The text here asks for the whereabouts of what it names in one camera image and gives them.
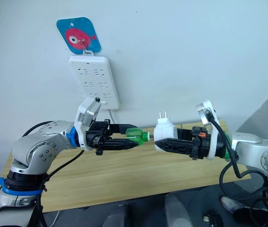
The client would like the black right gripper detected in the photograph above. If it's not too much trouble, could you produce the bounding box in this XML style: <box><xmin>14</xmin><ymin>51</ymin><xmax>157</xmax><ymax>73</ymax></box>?
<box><xmin>154</xmin><ymin>126</ymin><xmax>212</xmax><ymax>161</ymax></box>

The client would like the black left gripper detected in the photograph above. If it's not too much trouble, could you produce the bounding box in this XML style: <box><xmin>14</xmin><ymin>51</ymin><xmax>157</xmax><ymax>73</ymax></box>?
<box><xmin>85</xmin><ymin>119</ymin><xmax>138</xmax><ymax>156</ymax></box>

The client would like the green liquid repellent bottle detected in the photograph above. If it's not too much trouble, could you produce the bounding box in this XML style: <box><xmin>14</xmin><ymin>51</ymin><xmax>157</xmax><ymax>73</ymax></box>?
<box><xmin>125</xmin><ymin>127</ymin><xmax>154</xmax><ymax>146</ymax></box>

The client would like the white mosquito repellent heater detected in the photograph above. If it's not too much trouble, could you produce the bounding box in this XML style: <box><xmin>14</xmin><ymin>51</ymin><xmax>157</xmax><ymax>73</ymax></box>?
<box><xmin>153</xmin><ymin>111</ymin><xmax>179</xmax><ymax>152</ymax></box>

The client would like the white power strip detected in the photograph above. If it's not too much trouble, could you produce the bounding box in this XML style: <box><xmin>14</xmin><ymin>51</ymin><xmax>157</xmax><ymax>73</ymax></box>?
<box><xmin>68</xmin><ymin>54</ymin><xmax>121</xmax><ymax>110</ymax></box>

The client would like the dark grey rounded shape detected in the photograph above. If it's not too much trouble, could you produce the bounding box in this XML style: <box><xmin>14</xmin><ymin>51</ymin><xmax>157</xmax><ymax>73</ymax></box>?
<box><xmin>164</xmin><ymin>192</ymin><xmax>197</xmax><ymax>227</ymax></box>

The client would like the white and black shoe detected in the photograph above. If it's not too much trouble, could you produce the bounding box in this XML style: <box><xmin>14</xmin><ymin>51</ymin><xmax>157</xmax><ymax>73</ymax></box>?
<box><xmin>220</xmin><ymin>195</ymin><xmax>251</xmax><ymax>214</ymax></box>

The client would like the small black floor object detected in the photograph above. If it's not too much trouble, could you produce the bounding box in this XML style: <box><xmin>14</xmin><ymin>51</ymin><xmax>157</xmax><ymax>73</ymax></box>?
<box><xmin>202</xmin><ymin>212</ymin><xmax>223</xmax><ymax>225</ymax></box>

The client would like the grey slanted panel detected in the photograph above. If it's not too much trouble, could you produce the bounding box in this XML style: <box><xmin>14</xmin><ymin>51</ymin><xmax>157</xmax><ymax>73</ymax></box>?
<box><xmin>234</xmin><ymin>80</ymin><xmax>268</xmax><ymax>140</ymax></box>

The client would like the white power strip cord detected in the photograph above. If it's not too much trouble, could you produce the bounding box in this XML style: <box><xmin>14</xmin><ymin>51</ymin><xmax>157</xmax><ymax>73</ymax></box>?
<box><xmin>107</xmin><ymin>109</ymin><xmax>116</xmax><ymax>125</ymax></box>

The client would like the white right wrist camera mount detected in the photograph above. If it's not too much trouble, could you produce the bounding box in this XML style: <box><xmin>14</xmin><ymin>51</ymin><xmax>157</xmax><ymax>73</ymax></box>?
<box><xmin>195</xmin><ymin>99</ymin><xmax>220</xmax><ymax>161</ymax></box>

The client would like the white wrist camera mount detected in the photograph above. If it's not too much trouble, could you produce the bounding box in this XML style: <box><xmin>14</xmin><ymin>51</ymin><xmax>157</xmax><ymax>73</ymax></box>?
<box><xmin>195</xmin><ymin>99</ymin><xmax>220</xmax><ymax>161</ymax></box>
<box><xmin>73</xmin><ymin>96</ymin><xmax>102</xmax><ymax>151</ymax></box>

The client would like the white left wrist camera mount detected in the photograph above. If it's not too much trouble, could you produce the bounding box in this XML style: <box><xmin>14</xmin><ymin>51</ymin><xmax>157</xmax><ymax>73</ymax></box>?
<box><xmin>73</xmin><ymin>96</ymin><xmax>102</xmax><ymax>151</ymax></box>

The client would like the blue fish wall hook plaque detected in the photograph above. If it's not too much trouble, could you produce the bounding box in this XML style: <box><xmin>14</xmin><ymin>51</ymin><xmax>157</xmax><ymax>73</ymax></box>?
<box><xmin>56</xmin><ymin>16</ymin><xmax>103</xmax><ymax>55</ymax></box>

